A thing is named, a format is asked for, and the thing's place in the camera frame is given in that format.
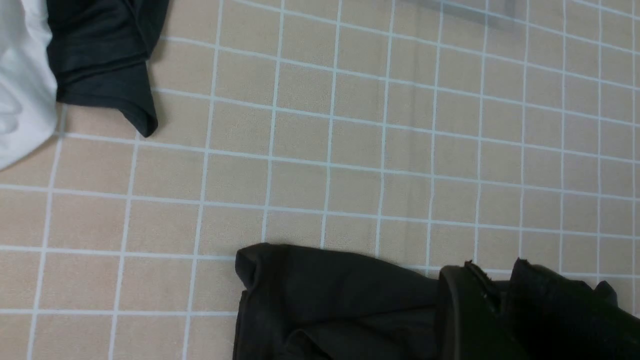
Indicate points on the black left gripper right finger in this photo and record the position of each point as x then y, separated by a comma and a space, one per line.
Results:
557, 318

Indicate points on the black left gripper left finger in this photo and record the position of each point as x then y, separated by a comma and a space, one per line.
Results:
467, 320

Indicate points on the dark gray long-sleeve shirt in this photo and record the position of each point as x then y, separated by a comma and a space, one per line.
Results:
303, 303

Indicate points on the dark teal crumpled shirt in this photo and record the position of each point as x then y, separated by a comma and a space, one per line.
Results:
99, 52

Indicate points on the white crumpled shirt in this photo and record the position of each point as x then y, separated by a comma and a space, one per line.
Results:
28, 87

